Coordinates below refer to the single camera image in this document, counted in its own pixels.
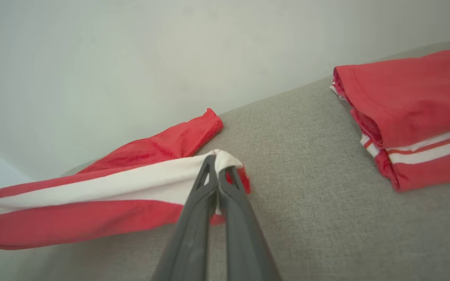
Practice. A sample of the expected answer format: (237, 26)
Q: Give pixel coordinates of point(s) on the red shorts with white stripe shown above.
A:
(92, 195)

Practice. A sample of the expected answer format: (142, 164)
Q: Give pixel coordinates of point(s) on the red t-shirt with letter print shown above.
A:
(412, 101)

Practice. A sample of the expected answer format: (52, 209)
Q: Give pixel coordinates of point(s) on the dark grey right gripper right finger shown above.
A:
(244, 242)

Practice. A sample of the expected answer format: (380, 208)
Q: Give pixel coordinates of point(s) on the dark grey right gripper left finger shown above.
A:
(190, 238)

